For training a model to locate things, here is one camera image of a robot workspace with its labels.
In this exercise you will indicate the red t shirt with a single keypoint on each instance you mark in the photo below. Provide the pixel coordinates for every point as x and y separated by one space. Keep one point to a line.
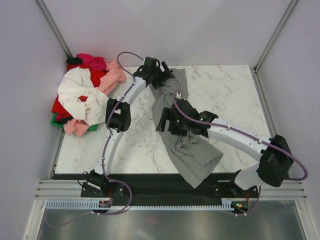
95 76

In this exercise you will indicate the white slotted cable duct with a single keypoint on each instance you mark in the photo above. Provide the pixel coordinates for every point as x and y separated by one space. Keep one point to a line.
90 204

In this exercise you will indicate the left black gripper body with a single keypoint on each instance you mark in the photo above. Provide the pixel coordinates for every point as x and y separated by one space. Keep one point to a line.
158 77

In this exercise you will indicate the black garment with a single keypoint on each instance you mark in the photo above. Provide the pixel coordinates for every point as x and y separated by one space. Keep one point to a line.
74 61

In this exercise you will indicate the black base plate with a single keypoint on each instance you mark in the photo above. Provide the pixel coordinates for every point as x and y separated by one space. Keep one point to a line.
147 188

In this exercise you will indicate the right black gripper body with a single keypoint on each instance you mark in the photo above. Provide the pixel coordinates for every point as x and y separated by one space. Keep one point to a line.
177 126

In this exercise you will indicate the grey t shirt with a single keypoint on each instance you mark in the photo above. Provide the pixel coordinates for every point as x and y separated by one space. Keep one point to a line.
193 157

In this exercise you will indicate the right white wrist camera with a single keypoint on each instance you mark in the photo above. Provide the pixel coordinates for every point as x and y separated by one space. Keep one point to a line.
178 95

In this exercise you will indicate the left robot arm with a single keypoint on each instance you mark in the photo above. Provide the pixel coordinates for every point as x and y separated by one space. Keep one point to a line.
118 116

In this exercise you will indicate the aluminium frame post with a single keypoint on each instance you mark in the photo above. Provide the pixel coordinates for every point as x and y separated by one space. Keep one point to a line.
276 33
53 27

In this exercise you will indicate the green t shirt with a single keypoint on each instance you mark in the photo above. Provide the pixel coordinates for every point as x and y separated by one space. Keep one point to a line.
60 123

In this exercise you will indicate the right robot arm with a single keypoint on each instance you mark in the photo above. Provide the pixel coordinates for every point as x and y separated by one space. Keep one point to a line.
272 154

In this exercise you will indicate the right aluminium frame post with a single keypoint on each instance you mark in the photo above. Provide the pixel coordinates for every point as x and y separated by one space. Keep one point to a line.
276 33

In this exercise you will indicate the left aluminium frame post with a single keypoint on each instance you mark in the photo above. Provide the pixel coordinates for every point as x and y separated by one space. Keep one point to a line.
53 27

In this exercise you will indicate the magenta t shirt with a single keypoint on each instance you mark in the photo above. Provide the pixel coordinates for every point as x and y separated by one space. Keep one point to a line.
96 63

